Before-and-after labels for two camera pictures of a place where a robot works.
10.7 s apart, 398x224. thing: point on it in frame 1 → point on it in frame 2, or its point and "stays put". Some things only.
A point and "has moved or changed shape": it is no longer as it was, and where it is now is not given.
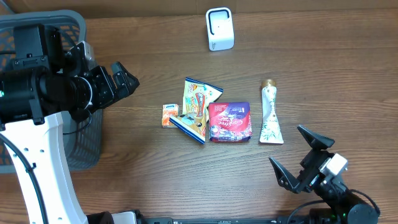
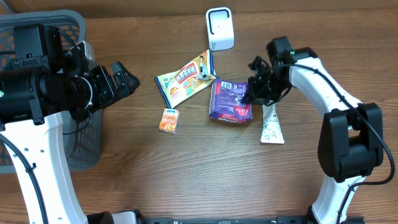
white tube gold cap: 270,129 stays put
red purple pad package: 229,122 → 226,104
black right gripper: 311,162 → 254,93
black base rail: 224,220 stays put
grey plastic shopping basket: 83,140 stays put
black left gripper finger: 125,83 stays put
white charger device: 220,28 stays put
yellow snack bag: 197,96 → 194,76
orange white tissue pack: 169,110 has moved or changed shape
